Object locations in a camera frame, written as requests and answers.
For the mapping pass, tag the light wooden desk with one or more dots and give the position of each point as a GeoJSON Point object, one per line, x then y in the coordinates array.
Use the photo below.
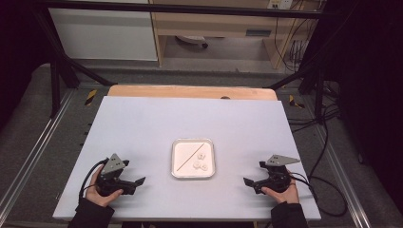
{"type": "Point", "coordinates": [221, 23]}

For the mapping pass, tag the white foam board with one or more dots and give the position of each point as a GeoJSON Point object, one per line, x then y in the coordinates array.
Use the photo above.
{"type": "Point", "coordinates": [142, 126]}

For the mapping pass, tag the wooden table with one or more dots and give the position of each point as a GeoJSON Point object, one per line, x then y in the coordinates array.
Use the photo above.
{"type": "Point", "coordinates": [190, 91]}

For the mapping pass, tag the aluminium floor rail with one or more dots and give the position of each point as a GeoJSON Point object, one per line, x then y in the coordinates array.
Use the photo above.
{"type": "Point", "coordinates": [38, 142]}
{"type": "Point", "coordinates": [345, 180]}

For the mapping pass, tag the square white tray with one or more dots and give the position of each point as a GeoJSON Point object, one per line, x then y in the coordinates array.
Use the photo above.
{"type": "Point", "coordinates": [183, 152]}

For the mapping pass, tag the black metal stand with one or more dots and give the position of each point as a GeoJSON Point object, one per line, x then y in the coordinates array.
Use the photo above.
{"type": "Point", "coordinates": [318, 91]}
{"type": "Point", "coordinates": [55, 85]}

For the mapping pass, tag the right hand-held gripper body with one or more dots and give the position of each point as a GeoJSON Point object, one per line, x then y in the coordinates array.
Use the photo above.
{"type": "Point", "coordinates": [276, 179]}

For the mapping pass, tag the yellow black tape strip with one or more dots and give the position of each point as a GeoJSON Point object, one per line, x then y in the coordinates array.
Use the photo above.
{"type": "Point", "coordinates": [294, 102]}
{"type": "Point", "coordinates": [91, 97]}

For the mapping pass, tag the office chair base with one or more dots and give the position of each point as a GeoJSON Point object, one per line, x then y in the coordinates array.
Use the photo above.
{"type": "Point", "coordinates": [191, 39]}

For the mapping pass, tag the white wall outlet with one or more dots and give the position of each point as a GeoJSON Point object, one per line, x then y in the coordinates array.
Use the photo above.
{"type": "Point", "coordinates": [280, 3]}

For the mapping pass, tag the person's left hand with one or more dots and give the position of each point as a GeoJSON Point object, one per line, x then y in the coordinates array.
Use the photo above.
{"type": "Point", "coordinates": [95, 194]}

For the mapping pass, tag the small white bead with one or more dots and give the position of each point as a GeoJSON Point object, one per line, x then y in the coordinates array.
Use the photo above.
{"type": "Point", "coordinates": [204, 167]}
{"type": "Point", "coordinates": [201, 155]}
{"type": "Point", "coordinates": [196, 164]}

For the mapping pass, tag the thin wooden skewer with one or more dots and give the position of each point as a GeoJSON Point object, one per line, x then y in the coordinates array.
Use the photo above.
{"type": "Point", "coordinates": [190, 157]}

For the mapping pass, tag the black metal crossbar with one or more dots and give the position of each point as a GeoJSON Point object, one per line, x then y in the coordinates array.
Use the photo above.
{"type": "Point", "coordinates": [190, 9]}

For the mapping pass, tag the white cabinet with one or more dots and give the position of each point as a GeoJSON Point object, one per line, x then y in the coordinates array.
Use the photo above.
{"type": "Point", "coordinates": [104, 34]}

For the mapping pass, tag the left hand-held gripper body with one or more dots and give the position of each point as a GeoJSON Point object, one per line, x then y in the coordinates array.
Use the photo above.
{"type": "Point", "coordinates": [111, 182]}

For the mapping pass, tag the person's right hand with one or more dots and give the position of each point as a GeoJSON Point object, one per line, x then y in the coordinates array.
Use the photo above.
{"type": "Point", "coordinates": [286, 196]}

